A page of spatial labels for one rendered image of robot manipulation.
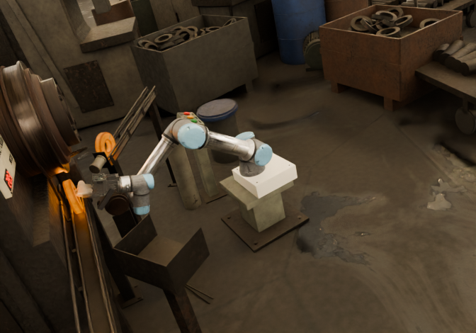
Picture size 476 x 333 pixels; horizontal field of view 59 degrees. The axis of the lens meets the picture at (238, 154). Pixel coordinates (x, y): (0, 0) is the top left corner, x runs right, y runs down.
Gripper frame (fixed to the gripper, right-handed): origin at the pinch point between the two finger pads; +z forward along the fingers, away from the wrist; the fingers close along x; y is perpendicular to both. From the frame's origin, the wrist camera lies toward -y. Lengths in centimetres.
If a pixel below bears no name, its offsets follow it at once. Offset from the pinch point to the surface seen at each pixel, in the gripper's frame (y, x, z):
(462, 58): 53, -39, -268
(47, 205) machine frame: 9.8, 25.0, 10.2
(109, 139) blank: 5, -49, -22
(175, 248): -5, 45, -34
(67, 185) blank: 6.1, 2.6, 2.1
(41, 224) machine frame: 9.2, 36.5, 12.2
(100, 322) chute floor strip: -13, 66, -3
